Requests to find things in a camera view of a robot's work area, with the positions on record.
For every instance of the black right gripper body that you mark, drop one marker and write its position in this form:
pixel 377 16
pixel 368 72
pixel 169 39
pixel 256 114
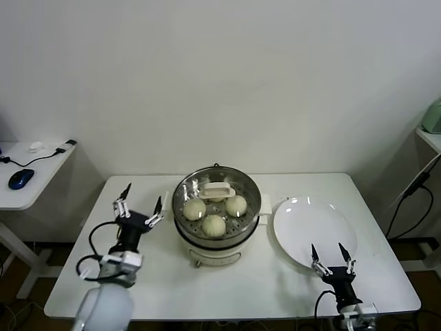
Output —
pixel 341 281

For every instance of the white work table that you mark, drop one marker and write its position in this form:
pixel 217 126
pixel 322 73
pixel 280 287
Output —
pixel 258 293

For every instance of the white electric cooker pot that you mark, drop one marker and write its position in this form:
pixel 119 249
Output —
pixel 215 257

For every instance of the perforated steel steamer basket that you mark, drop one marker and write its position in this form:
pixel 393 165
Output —
pixel 215 243

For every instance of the pale green appliance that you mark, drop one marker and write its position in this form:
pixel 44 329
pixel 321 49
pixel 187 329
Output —
pixel 433 117

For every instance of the small white crumpled object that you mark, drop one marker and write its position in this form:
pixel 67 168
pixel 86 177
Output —
pixel 37 146

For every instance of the white side shelf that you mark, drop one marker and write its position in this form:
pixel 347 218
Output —
pixel 430 138

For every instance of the dark monitor edge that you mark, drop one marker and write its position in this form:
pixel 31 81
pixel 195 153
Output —
pixel 1 145

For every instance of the white steamed baozi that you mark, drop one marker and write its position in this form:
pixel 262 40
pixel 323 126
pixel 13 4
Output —
pixel 217 200
pixel 194 210
pixel 236 206
pixel 213 226

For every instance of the blue computer mouse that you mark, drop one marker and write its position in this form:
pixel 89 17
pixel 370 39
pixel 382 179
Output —
pixel 20 179

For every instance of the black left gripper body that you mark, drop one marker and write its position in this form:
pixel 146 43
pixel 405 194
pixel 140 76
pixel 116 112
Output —
pixel 132 224

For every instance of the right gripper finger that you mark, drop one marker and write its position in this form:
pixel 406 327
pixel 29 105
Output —
pixel 320 267
pixel 350 267

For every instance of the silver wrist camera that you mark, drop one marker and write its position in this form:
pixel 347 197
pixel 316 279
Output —
pixel 360 312
pixel 124 262

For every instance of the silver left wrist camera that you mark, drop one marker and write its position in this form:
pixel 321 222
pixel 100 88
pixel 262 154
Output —
pixel 124 262

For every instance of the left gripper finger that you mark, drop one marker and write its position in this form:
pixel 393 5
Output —
pixel 158 213
pixel 121 207

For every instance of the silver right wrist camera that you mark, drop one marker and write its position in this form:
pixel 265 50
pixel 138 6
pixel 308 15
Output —
pixel 360 312

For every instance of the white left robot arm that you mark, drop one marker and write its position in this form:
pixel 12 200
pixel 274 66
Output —
pixel 107 307

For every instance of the white round plate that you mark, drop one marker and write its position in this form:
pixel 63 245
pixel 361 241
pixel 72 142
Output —
pixel 310 227

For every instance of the white side desk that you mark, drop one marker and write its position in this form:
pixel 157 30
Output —
pixel 44 172

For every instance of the grey table foot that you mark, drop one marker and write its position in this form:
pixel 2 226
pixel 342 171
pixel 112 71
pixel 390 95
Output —
pixel 430 255

